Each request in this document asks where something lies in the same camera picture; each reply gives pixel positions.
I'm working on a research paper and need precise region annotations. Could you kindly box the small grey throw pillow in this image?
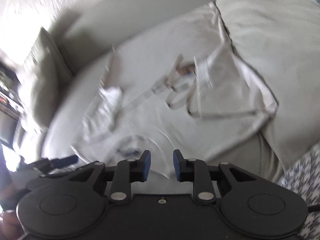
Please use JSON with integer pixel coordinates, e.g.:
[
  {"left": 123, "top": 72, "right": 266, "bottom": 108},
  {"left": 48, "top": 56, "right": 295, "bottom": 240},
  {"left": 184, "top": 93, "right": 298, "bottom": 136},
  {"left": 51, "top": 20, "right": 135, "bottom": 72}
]
[{"left": 16, "top": 28, "right": 73, "bottom": 132}]

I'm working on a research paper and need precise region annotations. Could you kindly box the large grey cushion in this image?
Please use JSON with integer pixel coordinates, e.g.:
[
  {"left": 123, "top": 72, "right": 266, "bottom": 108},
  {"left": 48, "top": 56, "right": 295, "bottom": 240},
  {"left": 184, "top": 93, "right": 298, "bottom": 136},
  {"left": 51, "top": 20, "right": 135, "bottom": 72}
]
[{"left": 216, "top": 0, "right": 319, "bottom": 169}]

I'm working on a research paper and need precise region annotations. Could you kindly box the houndstooth patterned fabric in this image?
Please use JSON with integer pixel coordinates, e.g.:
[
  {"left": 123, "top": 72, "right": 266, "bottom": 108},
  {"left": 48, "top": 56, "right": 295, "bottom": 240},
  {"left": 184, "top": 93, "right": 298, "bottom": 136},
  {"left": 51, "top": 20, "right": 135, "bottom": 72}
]
[{"left": 278, "top": 143, "right": 320, "bottom": 239}]

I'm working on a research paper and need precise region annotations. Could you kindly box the white printed t-shirt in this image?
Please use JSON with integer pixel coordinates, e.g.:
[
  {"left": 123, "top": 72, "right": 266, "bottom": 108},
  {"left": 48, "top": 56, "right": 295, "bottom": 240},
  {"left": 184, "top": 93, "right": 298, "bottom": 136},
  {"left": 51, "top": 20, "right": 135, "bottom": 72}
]
[{"left": 71, "top": 3, "right": 278, "bottom": 178}]

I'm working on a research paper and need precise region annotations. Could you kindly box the person's hand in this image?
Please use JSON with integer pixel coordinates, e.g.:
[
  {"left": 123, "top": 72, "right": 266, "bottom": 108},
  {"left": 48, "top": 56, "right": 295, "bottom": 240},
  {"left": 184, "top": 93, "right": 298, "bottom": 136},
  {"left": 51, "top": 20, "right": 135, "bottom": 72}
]
[{"left": 1, "top": 211, "right": 21, "bottom": 240}]

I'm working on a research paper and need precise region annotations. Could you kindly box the light grey sofa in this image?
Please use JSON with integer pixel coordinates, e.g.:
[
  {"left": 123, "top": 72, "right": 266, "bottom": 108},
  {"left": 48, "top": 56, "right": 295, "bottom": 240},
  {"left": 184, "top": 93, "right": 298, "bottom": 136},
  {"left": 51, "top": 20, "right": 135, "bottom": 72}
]
[{"left": 18, "top": 0, "right": 284, "bottom": 181}]

